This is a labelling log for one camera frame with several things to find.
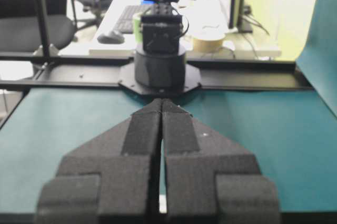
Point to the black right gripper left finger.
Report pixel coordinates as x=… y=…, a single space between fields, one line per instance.
x=113 y=178

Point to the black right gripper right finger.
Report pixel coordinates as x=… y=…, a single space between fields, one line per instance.
x=210 y=178

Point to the teal table mat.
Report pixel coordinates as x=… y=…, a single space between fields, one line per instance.
x=291 y=133

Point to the beige tape roll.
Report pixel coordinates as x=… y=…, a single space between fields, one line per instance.
x=208 y=41

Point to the black computer mouse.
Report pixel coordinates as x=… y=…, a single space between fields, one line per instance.
x=111 y=37

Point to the white desk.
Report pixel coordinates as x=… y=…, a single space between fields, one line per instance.
x=203 y=17

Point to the black keyboard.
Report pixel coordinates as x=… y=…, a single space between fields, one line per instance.
x=124 y=23

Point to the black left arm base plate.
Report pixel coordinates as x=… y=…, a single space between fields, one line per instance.
x=127 y=80

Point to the black aluminium frame rail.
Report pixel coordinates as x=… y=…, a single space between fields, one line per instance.
x=94 y=72

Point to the black vertical frame post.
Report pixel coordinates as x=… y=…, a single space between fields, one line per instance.
x=41 y=11

